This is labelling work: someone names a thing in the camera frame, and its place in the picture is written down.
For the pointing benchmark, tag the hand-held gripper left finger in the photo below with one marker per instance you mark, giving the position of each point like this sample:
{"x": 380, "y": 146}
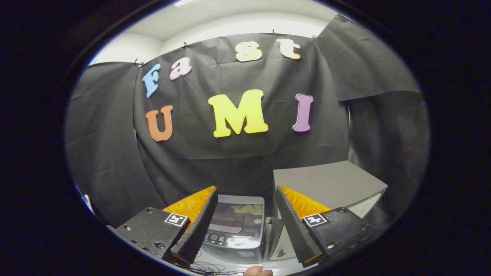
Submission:
{"x": 197, "y": 230}

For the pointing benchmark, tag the grey washing machine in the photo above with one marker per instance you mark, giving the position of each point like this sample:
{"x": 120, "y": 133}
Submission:
{"x": 234, "y": 255}

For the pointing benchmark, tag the dark washing machine lid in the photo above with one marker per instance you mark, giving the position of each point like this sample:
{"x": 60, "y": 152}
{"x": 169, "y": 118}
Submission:
{"x": 238, "y": 220}

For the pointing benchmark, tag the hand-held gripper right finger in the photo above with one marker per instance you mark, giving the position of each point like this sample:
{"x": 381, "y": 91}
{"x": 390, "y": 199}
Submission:
{"x": 293, "y": 230}

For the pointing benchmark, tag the grey cabinet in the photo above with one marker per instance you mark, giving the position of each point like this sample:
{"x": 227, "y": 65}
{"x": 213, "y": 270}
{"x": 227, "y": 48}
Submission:
{"x": 330, "y": 180}

